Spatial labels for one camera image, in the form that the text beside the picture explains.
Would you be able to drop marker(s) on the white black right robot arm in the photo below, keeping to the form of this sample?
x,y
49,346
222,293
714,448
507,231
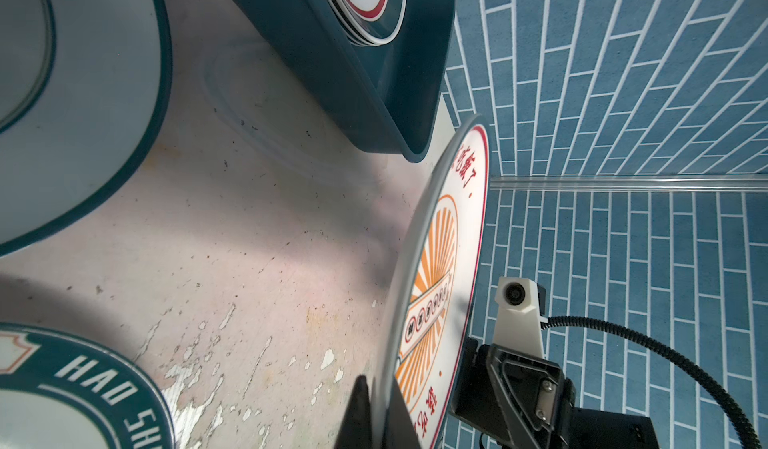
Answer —
x,y
592,428

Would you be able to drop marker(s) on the green lettered rim plate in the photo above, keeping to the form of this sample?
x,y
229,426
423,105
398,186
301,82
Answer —
x,y
62,391

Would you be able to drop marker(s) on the teal plastic bin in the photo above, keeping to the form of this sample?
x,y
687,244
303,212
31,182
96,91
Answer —
x,y
383,98

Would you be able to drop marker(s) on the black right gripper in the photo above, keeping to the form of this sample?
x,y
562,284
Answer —
x,y
516,400

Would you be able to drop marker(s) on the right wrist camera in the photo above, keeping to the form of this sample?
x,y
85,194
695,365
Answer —
x,y
519,317

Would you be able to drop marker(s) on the white plate green flower outline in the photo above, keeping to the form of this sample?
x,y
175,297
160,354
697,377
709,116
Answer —
x,y
85,86

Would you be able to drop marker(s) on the green striped rim plate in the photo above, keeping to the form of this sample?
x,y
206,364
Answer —
x,y
370,23

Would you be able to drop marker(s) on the orange sunburst plate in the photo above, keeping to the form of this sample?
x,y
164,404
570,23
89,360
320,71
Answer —
x,y
428,309

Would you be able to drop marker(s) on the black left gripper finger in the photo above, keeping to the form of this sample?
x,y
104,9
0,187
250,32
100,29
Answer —
x,y
399,432

